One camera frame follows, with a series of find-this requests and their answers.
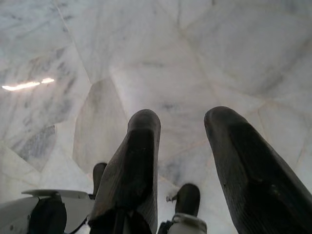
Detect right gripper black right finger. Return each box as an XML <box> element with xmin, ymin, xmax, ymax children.
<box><xmin>203</xmin><ymin>106</ymin><xmax>312</xmax><ymax>234</ymax></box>

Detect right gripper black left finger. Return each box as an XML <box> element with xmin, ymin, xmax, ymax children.
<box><xmin>88</xmin><ymin>109</ymin><xmax>161</xmax><ymax>234</ymax></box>

